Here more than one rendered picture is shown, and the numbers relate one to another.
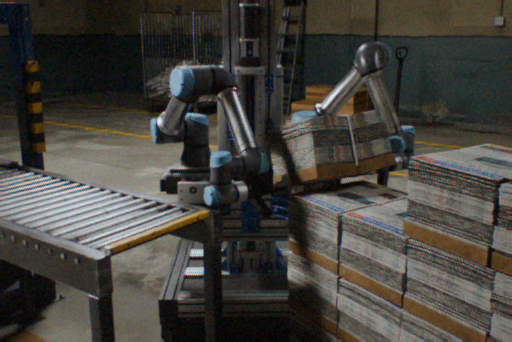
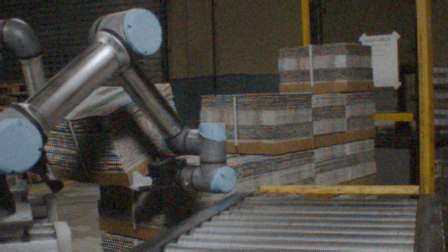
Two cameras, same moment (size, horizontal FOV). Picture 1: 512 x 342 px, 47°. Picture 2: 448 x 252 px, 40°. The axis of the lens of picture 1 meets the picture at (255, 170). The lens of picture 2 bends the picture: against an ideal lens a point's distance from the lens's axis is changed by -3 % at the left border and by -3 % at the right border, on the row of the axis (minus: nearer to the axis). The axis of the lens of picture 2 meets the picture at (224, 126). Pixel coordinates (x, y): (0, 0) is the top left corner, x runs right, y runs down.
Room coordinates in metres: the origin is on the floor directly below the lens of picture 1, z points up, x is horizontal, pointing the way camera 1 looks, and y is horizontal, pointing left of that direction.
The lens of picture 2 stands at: (2.55, 1.77, 1.08)
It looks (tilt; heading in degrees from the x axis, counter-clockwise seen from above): 3 degrees down; 252
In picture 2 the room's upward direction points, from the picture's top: 2 degrees counter-clockwise
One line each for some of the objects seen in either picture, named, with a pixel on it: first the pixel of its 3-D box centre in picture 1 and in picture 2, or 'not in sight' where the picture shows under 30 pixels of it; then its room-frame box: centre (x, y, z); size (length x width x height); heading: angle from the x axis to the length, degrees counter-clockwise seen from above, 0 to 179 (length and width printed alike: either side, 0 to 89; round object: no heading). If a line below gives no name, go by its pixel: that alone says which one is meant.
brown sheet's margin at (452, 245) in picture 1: (485, 228); (257, 144); (1.60, -0.66, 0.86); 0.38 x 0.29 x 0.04; 123
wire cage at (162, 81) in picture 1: (183, 63); not in sight; (10.10, 1.21, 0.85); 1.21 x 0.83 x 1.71; 54
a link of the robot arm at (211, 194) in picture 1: (220, 194); (214, 178); (2.04, 0.13, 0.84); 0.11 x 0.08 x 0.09; 123
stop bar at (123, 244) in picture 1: (162, 230); (337, 189); (1.75, 0.29, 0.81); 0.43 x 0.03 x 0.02; 144
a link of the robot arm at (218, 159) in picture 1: (225, 167); (208, 142); (2.05, 0.11, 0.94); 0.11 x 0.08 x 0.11; 116
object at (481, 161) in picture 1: (492, 159); (257, 94); (1.60, -0.66, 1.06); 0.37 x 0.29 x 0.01; 123
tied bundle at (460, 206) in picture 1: (489, 200); (256, 123); (1.60, -0.67, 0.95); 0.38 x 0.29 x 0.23; 123
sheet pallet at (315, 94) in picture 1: (334, 107); not in sight; (8.61, -1.17, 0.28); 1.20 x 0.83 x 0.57; 54
